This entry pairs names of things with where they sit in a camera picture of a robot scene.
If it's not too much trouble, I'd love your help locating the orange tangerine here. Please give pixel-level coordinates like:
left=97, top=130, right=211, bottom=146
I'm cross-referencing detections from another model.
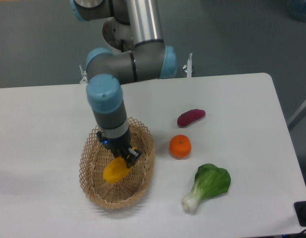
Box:
left=169, top=134, right=192, bottom=159

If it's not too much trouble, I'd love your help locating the green bok choy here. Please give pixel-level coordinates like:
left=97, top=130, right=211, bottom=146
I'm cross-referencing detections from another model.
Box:
left=181, top=164, right=231, bottom=213

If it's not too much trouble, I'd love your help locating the woven wicker basket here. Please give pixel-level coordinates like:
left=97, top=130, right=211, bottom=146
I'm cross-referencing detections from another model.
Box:
left=79, top=118, right=155, bottom=209

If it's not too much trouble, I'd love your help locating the yellow mango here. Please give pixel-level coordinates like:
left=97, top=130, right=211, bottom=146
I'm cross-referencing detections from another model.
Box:
left=103, top=156, right=134, bottom=184

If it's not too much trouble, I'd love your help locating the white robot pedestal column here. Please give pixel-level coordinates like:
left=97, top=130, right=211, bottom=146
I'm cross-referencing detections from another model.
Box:
left=102, top=17, right=134, bottom=54

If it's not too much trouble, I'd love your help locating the purple sweet potato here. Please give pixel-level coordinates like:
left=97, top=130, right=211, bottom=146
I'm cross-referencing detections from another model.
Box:
left=177, top=109, right=206, bottom=127

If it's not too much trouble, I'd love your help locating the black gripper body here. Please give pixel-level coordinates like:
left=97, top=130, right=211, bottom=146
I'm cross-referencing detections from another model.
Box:
left=96, top=128, right=131, bottom=156

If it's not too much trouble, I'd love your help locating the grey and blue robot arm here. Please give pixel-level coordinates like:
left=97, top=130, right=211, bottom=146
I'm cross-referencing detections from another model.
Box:
left=70, top=0, right=177, bottom=168

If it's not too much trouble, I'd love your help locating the black device at table edge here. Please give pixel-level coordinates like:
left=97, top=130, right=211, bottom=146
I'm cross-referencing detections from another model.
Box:
left=294, top=201, right=306, bottom=227

